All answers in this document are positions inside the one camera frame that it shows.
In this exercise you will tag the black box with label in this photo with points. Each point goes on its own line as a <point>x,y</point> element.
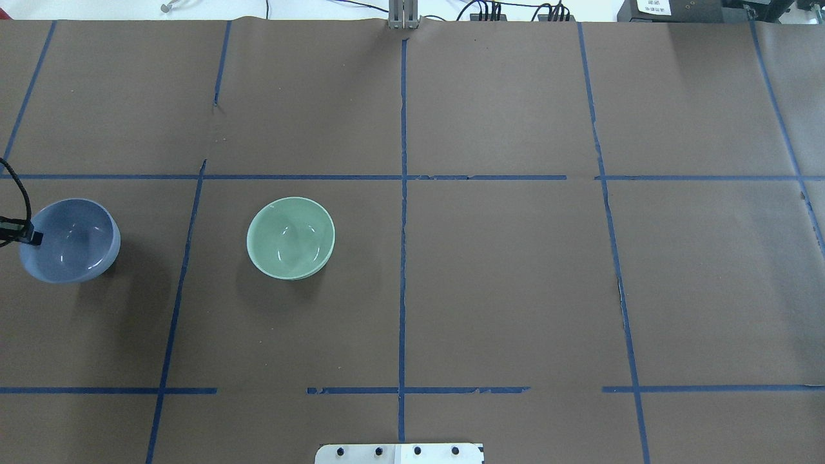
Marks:
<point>670,12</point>

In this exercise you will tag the black power strip right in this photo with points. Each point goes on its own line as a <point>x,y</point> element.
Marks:
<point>553,13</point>

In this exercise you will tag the green ceramic bowl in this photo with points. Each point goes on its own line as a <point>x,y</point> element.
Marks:
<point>291,238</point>

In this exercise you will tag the blue ceramic bowl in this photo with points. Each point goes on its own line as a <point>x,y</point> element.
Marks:
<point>81,241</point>

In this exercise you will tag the black power strip left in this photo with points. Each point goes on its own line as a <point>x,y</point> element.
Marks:
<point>488,12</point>

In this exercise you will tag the aluminium profile post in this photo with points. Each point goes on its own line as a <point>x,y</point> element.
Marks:
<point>403,14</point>

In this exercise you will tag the white metal base plate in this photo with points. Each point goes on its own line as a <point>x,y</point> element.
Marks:
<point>401,453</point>

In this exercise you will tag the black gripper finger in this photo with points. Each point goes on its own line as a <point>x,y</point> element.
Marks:
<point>19,230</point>

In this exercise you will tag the black power strip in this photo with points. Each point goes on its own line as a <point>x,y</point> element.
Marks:
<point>488,12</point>
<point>553,13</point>

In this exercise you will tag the brown paper table mat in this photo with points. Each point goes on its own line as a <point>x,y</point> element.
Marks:
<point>574,243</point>

